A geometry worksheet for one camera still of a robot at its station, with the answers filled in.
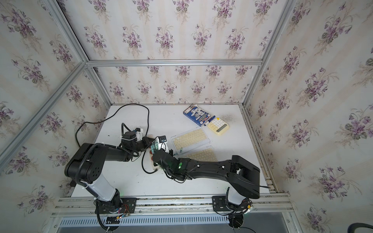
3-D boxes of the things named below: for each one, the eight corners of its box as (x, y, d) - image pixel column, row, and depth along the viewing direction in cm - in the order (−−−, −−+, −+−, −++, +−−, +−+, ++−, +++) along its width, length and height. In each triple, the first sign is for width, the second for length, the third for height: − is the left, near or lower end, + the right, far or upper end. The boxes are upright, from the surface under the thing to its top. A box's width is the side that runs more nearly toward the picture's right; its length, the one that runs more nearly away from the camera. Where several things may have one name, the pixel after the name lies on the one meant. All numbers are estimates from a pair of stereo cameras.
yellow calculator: (206, 127, 108) (207, 125, 106) (216, 117, 114) (217, 116, 112) (220, 137, 102) (221, 135, 100) (230, 127, 108) (231, 125, 106)
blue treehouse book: (183, 113, 116) (183, 111, 114) (193, 105, 122) (193, 103, 119) (201, 126, 107) (201, 124, 105) (211, 117, 113) (211, 115, 111)
